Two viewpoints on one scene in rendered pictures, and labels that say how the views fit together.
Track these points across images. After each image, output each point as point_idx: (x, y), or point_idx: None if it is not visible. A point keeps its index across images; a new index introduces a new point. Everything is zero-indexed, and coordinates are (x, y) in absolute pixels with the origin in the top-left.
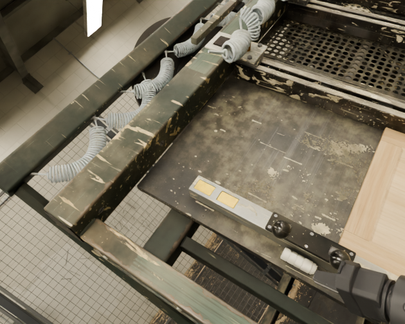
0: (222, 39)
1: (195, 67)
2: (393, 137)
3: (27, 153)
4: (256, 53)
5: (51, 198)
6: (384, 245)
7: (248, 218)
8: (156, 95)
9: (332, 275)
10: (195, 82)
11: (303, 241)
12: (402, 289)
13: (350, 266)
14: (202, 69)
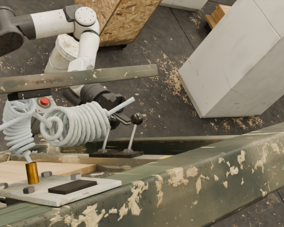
0: (67, 186)
1: (162, 167)
2: None
3: None
4: (23, 181)
5: None
6: (61, 169)
7: (154, 155)
8: (241, 146)
9: (120, 115)
10: (168, 158)
11: (119, 152)
12: (102, 88)
13: (115, 95)
14: (147, 167)
